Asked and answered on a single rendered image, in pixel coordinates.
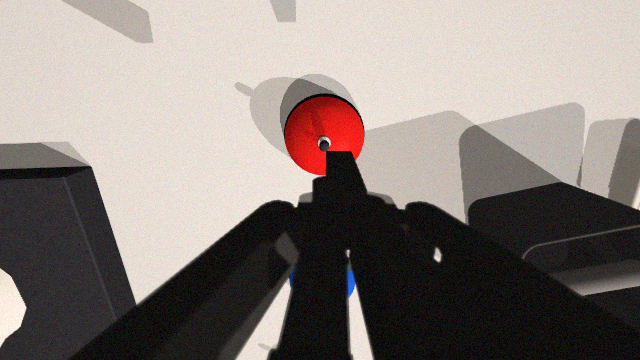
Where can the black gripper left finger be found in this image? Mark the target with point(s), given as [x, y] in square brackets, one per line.
[210, 308]

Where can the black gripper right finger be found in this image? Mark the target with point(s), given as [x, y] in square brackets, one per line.
[513, 310]

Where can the red dome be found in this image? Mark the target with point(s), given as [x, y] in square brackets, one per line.
[324, 121]

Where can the blue bell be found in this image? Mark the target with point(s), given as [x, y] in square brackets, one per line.
[351, 281]

